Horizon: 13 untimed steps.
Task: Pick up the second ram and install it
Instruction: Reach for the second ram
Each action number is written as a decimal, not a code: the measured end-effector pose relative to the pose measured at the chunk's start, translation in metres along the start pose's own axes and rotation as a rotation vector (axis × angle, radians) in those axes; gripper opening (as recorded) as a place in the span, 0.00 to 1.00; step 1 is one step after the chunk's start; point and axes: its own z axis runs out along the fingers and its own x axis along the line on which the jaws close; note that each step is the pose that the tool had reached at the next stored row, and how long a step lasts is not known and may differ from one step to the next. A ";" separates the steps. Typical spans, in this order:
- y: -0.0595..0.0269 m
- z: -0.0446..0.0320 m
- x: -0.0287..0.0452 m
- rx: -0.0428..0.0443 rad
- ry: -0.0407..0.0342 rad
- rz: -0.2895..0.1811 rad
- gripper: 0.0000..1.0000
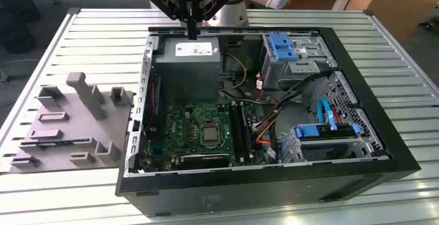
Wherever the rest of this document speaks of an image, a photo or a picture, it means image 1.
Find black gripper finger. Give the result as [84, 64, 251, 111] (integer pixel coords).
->
[144, 0, 193, 41]
[192, 0, 230, 41]

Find black RAM slot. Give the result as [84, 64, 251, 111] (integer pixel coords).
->
[228, 101, 241, 161]

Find grey power supply unit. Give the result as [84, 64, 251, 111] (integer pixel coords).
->
[152, 37, 222, 104]

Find black case fan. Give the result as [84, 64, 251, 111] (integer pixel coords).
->
[149, 73, 164, 136]

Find silver metal disk bay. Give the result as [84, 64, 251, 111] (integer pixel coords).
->
[279, 126, 377, 163]
[261, 33, 339, 89]

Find black office chair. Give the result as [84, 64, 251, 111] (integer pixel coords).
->
[0, 0, 41, 54]

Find CPU socket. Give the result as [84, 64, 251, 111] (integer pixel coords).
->
[197, 119, 224, 152]

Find grey parts rack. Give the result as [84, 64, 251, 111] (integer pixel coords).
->
[6, 72, 136, 176]

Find silver CPU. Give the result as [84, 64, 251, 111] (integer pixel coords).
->
[201, 126, 220, 144]

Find green motherboard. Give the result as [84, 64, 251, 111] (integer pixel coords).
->
[141, 101, 275, 172]

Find wooden cabinet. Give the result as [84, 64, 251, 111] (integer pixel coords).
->
[367, 0, 439, 45]

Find hard disk in blue carrier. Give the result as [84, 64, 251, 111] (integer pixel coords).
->
[295, 123, 360, 141]

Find black graphics card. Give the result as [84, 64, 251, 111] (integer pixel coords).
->
[177, 154, 230, 171]

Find black chair caster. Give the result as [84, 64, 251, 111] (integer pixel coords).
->
[420, 16, 439, 32]

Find black PC case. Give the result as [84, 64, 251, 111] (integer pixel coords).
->
[114, 26, 421, 219]

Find blue plastic drive bracket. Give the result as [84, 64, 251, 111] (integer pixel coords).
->
[269, 33, 296, 62]

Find yellow wire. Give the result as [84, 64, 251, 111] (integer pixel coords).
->
[218, 52, 248, 92]

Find coloured power wires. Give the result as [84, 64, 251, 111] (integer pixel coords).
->
[221, 90, 279, 106]

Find dark cable bundle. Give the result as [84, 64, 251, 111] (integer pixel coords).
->
[253, 68, 340, 133]

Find orange flat data wire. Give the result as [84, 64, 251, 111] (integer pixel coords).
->
[255, 117, 277, 145]

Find blue flat data wire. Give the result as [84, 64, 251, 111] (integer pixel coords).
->
[316, 98, 339, 129]

